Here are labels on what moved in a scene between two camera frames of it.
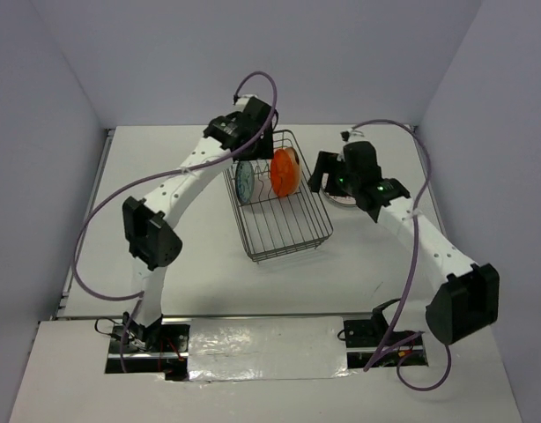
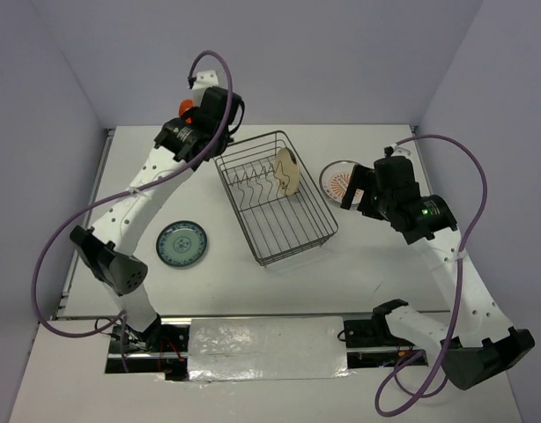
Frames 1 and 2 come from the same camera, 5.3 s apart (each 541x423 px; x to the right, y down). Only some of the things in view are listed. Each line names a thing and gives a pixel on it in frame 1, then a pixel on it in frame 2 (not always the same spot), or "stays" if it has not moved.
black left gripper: (263, 149) -> (228, 139)
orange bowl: (285, 172) -> (184, 105)
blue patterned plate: (244, 181) -> (181, 243)
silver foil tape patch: (271, 348) stays
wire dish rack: (277, 201) stays
